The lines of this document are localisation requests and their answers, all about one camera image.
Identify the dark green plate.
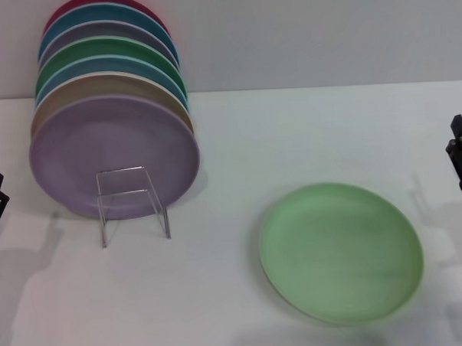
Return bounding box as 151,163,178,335
32,32,186,102

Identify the lilac plate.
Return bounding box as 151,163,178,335
26,90,203,224

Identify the light blue plate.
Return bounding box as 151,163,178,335
32,51,191,113

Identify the grey purple plate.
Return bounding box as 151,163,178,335
36,17,180,75

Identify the clear acrylic plate rack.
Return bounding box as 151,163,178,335
95,165,173,250

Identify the tan plate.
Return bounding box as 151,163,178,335
28,67,195,140

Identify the red plate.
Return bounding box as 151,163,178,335
41,0,171,40

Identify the light green plate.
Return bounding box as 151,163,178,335
255,178,428,328

